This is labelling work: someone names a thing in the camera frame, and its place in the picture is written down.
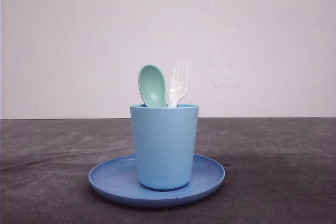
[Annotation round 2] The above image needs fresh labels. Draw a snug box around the light blue plastic cup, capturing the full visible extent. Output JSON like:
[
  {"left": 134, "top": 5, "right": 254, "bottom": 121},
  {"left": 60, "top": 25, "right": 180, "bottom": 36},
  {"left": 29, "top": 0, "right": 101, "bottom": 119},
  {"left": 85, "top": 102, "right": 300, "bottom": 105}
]
[{"left": 130, "top": 104, "right": 199, "bottom": 190}]

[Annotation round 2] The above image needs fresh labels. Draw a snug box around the white plastic fork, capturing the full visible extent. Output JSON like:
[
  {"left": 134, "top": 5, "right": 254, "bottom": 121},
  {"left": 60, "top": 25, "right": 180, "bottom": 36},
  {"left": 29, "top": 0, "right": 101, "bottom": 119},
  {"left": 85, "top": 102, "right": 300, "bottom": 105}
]
[{"left": 167, "top": 65, "right": 188, "bottom": 108}]

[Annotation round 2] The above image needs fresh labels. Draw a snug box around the mint green plastic spoon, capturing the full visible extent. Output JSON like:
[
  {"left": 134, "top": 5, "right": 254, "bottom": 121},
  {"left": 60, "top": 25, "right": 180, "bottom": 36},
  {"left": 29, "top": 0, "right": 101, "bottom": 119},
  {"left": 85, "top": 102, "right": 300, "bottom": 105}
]
[{"left": 138, "top": 65, "right": 166, "bottom": 108}]

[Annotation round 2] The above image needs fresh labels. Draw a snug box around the blue plastic plate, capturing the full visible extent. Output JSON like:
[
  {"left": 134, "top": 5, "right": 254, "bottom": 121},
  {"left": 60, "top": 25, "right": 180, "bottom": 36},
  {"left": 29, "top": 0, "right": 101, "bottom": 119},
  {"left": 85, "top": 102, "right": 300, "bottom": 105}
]
[{"left": 88, "top": 154, "right": 225, "bottom": 208}]

